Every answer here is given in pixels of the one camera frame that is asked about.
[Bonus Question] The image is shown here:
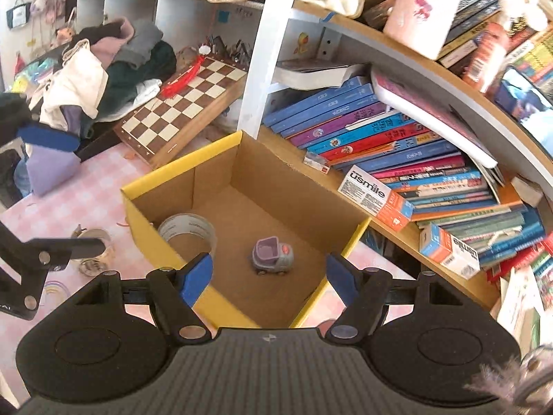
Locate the pink tumbler cup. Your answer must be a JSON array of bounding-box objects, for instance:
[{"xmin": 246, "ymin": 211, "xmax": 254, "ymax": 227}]
[{"xmin": 383, "ymin": 0, "xmax": 460, "ymax": 60}]

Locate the yellow cardboard box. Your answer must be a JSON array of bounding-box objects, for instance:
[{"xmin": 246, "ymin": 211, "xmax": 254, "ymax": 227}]
[{"xmin": 122, "ymin": 132, "xmax": 369, "ymax": 329}]

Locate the white bookshelf frame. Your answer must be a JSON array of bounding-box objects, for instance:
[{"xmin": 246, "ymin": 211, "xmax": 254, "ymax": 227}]
[{"xmin": 73, "ymin": 0, "xmax": 553, "ymax": 200}]

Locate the orange white usmile box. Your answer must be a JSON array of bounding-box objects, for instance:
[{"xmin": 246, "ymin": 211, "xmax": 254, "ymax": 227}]
[{"xmin": 338, "ymin": 166, "xmax": 413, "ymax": 232}]

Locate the smartphone with video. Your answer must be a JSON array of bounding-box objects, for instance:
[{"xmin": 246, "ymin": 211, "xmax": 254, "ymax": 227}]
[{"xmin": 493, "ymin": 66, "xmax": 553, "ymax": 156}]

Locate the row of leaning books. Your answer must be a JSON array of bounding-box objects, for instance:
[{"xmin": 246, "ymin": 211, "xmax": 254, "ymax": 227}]
[{"xmin": 262, "ymin": 76, "xmax": 546, "ymax": 269}]

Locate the wooden chess board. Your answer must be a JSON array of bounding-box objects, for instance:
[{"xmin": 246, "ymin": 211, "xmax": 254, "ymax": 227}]
[{"xmin": 115, "ymin": 55, "xmax": 247, "ymax": 169}]

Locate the pile of clothes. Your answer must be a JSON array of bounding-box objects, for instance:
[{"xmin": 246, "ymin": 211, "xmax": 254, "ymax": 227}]
[{"xmin": 0, "ymin": 17, "xmax": 178, "ymax": 198}]

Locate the purple grey toy truck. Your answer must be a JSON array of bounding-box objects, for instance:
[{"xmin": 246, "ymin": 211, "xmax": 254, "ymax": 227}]
[{"xmin": 251, "ymin": 236, "xmax": 294, "ymax": 275}]

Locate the cream wrist watch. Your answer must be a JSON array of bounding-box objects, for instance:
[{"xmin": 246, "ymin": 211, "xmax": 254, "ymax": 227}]
[{"xmin": 69, "ymin": 225, "xmax": 115, "ymax": 278}]

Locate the red tassel charm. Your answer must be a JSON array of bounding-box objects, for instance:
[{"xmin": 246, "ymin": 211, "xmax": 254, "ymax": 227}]
[{"xmin": 160, "ymin": 44, "xmax": 211, "ymax": 99}]

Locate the clear tape roll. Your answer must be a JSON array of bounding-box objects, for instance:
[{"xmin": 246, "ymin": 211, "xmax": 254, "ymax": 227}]
[{"xmin": 158, "ymin": 213, "xmax": 217, "ymax": 262}]

